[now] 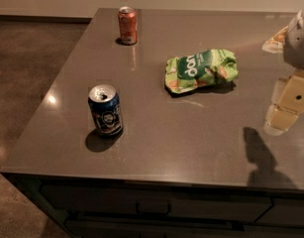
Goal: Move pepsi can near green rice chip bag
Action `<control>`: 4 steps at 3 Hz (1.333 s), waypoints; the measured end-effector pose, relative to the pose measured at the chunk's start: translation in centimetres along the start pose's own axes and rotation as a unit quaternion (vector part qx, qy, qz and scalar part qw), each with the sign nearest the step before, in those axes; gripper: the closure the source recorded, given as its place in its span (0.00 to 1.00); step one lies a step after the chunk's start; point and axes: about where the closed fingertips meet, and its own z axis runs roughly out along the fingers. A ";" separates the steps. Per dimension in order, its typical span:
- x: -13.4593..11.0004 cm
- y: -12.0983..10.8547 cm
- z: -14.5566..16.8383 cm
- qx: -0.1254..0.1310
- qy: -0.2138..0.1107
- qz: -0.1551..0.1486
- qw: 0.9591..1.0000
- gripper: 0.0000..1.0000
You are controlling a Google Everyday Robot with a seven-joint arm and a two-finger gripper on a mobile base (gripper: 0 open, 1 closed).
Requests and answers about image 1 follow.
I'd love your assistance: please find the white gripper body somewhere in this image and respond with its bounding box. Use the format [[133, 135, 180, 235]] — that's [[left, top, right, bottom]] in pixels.
[[283, 7, 304, 69]]

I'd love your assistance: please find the black drawer handle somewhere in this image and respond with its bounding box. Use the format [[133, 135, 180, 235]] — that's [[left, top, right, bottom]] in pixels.
[[136, 200, 171, 215]]

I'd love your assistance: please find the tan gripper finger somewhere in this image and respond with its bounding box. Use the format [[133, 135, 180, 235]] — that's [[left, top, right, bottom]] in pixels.
[[262, 27, 288, 54], [265, 70, 304, 132]]

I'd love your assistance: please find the dark right drawer front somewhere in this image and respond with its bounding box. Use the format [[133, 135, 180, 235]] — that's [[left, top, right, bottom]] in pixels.
[[257, 199, 304, 227]]

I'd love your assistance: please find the dark cabinet drawer front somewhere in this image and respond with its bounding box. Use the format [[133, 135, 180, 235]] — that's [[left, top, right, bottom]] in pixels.
[[41, 184, 272, 221]]

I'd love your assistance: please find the green rice chip bag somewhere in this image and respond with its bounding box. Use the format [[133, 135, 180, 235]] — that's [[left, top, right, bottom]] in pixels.
[[164, 49, 239, 94]]

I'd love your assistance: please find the blue pepsi can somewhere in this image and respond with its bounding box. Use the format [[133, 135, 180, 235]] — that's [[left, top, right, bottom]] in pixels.
[[88, 84, 123, 137]]

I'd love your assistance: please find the orange soda can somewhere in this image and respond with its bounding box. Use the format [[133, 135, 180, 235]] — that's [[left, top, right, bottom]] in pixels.
[[118, 6, 138, 45]]

